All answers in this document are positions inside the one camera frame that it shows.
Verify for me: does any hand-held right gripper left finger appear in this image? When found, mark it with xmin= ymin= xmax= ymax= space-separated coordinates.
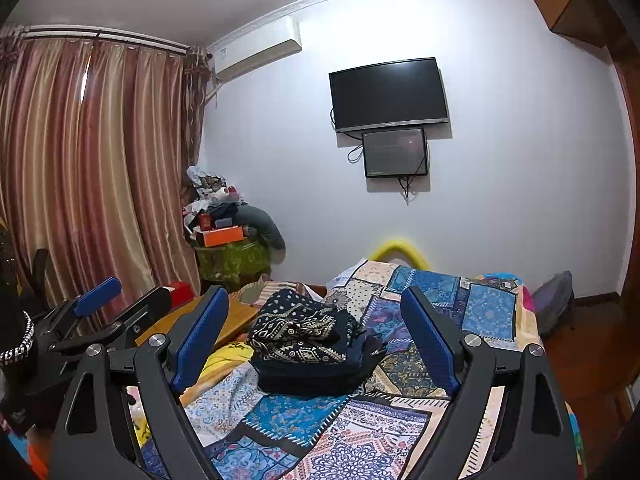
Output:
xmin=47 ymin=285 xmax=231 ymax=480

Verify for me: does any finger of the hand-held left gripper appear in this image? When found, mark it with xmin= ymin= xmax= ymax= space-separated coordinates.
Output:
xmin=50 ymin=287 xmax=173 ymax=353
xmin=37 ymin=276 xmax=122 ymax=333

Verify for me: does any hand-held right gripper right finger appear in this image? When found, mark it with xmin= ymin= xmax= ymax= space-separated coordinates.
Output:
xmin=400 ymin=286 xmax=578 ymax=480

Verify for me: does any navy patterned hooded jacket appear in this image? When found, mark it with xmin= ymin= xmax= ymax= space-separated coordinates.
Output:
xmin=247 ymin=288 xmax=368 ymax=365

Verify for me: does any yellow cloth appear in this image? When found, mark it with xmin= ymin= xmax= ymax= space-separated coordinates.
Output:
xmin=200 ymin=337 xmax=256 ymax=386

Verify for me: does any red box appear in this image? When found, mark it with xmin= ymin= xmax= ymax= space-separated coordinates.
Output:
xmin=167 ymin=281 xmax=193 ymax=306

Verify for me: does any wooden folding lap table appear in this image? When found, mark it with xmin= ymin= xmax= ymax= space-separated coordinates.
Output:
xmin=135 ymin=292 xmax=261 ymax=351

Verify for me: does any striped pink cloth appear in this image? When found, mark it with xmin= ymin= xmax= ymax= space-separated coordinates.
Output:
xmin=242 ymin=280 xmax=301 ymax=306

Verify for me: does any blue patchwork blanket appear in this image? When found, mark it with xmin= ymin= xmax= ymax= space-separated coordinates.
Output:
xmin=125 ymin=259 xmax=586 ymax=480

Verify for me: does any yellow foam tube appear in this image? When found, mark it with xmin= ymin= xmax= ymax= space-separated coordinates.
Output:
xmin=370 ymin=239 xmax=431 ymax=271

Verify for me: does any orange box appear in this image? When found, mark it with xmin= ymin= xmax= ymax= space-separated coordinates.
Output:
xmin=204 ymin=226 xmax=246 ymax=247

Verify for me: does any black folded garment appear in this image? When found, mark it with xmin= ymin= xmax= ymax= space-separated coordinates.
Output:
xmin=255 ymin=332 xmax=388 ymax=397

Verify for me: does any grey bag on floor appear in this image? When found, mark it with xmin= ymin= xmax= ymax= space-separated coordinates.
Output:
xmin=531 ymin=271 xmax=573 ymax=336

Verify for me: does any pile of clutter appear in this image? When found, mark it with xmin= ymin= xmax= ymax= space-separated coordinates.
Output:
xmin=182 ymin=166 xmax=251 ymax=233

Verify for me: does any striped brown curtain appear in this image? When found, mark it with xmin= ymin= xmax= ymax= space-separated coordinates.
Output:
xmin=0 ymin=25 xmax=211 ymax=351

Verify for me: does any white curtain rod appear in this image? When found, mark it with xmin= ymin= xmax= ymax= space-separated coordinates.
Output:
xmin=0 ymin=24 xmax=201 ymax=53

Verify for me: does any white air conditioner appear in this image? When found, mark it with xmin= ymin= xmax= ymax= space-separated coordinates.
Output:
xmin=206 ymin=16 xmax=303 ymax=82

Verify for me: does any small black wall monitor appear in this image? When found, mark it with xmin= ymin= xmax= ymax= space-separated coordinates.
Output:
xmin=362 ymin=127 xmax=430 ymax=179

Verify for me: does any large black wall television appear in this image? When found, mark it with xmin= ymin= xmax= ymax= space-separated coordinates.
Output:
xmin=328 ymin=57 xmax=449 ymax=134

